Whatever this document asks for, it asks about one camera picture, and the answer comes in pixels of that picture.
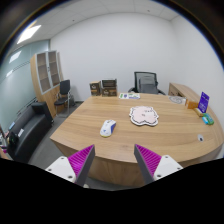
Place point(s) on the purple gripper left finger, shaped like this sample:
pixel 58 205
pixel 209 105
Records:
pixel 74 168

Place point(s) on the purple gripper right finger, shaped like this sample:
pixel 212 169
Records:
pixel 153 166

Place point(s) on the white and blue computer mouse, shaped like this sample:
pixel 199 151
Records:
pixel 107 128

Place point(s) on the pink cartoon mouse pad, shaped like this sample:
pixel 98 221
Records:
pixel 143 115

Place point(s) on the small white tag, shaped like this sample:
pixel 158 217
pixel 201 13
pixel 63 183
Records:
pixel 200 137

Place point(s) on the black leather sofa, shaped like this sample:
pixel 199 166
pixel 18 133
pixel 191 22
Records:
pixel 29 129

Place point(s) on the black visitor chair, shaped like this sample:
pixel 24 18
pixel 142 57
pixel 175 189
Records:
pixel 64 94

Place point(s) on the round white coaster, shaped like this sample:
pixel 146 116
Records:
pixel 176 99

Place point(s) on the teal tissue pack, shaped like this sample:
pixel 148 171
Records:
pixel 207 119

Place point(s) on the green and white booklet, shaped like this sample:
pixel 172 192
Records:
pixel 129 96

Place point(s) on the wooden side desk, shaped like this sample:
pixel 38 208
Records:
pixel 190 98

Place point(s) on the brown cardboard box left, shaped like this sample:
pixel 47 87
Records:
pixel 95 88

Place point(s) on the brown cardboard box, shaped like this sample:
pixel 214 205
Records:
pixel 95 88
pixel 109 87

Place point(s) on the black mesh office chair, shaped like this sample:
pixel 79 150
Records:
pixel 145 82

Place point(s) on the purple sign stand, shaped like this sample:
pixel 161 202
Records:
pixel 203 102

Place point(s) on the brown cardboard box right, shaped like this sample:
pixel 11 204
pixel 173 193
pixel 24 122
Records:
pixel 109 87

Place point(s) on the wooden glass-door cabinet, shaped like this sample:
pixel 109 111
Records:
pixel 46 78

